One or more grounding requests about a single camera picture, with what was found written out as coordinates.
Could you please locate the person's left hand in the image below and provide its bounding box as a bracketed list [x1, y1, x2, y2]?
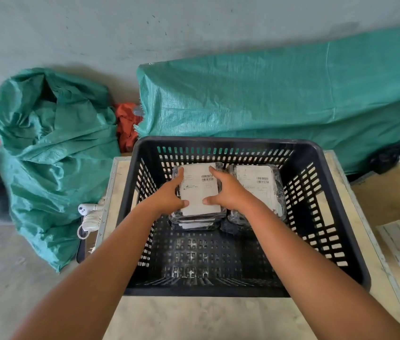
[150, 167, 189, 217]

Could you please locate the person's right hand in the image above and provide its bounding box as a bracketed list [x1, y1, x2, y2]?
[202, 166, 254, 212]

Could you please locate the white labelled plastic-wrapped packet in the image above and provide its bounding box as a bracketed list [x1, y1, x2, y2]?
[227, 164, 288, 227]
[172, 163, 227, 218]

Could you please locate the person's left forearm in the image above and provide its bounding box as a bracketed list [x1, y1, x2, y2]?
[12, 200, 162, 340]

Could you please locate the person's right forearm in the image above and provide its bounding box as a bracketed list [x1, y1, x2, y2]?
[236, 201, 400, 340]

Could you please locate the black-edged plastic-wrapped packet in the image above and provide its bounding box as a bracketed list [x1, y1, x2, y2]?
[169, 211, 226, 231]

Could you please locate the orange cloth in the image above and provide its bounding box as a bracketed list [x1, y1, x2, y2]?
[114, 102, 143, 153]

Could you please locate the black perforated plastic crate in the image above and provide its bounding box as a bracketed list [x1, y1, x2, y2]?
[117, 136, 371, 298]

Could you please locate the green woven tarpaulin cover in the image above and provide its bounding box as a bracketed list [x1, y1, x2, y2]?
[135, 22, 400, 176]

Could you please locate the crumpled green woven sack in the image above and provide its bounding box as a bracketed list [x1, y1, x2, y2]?
[0, 68, 120, 272]

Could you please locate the wooden crate with paper label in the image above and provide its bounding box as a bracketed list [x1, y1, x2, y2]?
[349, 145, 400, 337]

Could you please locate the white power strip with cable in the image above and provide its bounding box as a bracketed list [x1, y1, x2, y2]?
[77, 199, 106, 240]

